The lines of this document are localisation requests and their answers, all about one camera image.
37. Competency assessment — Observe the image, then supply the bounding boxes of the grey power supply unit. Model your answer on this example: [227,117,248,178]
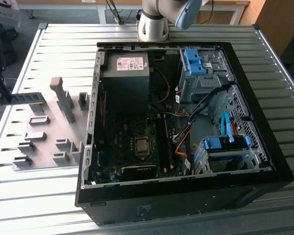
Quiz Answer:
[102,51,151,116]

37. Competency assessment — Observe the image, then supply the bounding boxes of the blue plastic drive latch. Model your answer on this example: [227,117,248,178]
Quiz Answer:
[183,48,208,75]

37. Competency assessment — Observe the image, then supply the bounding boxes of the black wire mesh bin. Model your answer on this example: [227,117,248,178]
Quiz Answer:
[1,26,18,66]

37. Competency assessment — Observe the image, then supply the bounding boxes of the blue RAM stick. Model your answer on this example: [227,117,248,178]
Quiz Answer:
[0,92,44,107]

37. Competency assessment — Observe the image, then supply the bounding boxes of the blue disk carrier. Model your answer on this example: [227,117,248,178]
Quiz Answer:
[202,136,252,150]

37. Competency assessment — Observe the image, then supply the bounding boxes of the black cable bundle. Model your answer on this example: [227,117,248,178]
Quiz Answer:
[172,84,230,144]

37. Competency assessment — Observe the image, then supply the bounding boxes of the metal CPU socket cover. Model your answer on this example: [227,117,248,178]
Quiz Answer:
[133,132,153,160]

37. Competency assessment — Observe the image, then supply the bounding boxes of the grey low disk bay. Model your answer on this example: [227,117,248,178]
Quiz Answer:
[192,136,272,176]

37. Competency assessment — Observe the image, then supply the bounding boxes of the dark RAM stick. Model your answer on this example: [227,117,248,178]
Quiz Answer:
[163,117,174,172]

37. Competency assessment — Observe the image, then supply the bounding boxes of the green motherboard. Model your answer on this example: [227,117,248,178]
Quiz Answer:
[94,111,189,184]

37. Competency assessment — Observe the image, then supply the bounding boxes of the grey tall drive cage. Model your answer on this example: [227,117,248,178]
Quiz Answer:
[177,47,236,105]

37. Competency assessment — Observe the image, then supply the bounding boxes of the silver CPU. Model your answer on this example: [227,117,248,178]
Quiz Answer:
[136,138,149,153]

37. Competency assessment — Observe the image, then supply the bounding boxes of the orange yellow wire bundle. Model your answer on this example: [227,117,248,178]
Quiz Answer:
[174,135,187,157]

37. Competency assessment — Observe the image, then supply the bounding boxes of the black graphics card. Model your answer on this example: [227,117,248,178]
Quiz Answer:
[121,164,158,182]

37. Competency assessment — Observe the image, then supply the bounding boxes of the thin yellow wire loop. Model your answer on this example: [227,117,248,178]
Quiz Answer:
[148,68,172,111]

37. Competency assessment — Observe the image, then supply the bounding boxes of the black PC case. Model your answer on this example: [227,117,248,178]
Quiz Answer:
[74,41,294,226]

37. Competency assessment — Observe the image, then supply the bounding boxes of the grey parts rack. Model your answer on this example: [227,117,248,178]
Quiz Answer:
[11,76,91,172]

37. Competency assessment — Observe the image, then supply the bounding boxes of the brown wooden cabinet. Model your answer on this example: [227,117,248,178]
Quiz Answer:
[240,0,294,57]

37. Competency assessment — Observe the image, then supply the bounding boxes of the blue flat data wire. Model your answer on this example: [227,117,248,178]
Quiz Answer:
[221,111,235,143]

